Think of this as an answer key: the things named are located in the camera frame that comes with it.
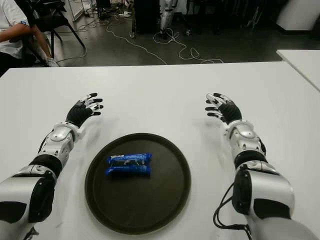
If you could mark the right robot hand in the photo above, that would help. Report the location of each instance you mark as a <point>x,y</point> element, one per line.
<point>230,111</point>

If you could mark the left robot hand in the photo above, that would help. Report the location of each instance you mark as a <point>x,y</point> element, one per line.
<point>78,113</point>

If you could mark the blue Oreo cookie packet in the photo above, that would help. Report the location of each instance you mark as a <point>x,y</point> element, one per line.
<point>128,165</point>

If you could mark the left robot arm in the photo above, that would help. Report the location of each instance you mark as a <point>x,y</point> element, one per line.
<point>22,192</point>

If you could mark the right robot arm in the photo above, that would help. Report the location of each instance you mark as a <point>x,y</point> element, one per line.
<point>270,190</point>

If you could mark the small white side table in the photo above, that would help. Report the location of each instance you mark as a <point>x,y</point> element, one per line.
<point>303,65</point>

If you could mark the black chair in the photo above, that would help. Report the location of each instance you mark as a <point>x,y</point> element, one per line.
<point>53,22</point>

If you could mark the grey metal stand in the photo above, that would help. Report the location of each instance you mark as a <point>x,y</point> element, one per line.
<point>254,18</point>

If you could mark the round dark brown tray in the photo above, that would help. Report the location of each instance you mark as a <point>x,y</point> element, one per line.
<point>137,200</point>

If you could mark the seated person white shirt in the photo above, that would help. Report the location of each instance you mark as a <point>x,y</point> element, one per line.
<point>10,30</point>

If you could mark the silver humanoid robot leg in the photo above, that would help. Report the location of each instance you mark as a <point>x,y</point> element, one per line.
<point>165,17</point>

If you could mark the black wheeled cabinet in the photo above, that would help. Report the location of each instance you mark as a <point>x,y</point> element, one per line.
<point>147,17</point>

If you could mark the white curved panel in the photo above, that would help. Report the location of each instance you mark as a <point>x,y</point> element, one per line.
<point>300,13</point>

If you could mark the white board frame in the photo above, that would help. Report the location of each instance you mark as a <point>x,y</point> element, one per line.
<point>76,8</point>

